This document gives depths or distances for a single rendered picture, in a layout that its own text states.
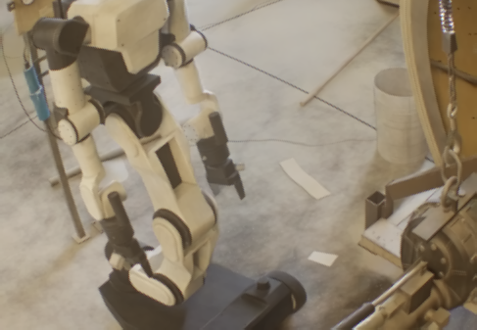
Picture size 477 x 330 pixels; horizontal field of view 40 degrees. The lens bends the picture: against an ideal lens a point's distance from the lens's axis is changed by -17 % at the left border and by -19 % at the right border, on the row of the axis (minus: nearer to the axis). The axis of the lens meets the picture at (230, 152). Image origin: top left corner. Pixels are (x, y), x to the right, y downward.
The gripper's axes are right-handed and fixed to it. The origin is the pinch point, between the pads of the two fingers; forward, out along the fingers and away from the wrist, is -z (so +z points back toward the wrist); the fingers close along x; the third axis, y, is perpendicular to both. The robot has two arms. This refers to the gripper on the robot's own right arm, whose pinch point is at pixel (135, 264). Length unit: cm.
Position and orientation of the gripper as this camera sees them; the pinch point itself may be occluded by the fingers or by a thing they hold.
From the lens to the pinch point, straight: 225.8
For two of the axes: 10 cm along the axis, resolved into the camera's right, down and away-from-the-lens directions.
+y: 6.1, -5.1, 6.0
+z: -2.9, -8.6, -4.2
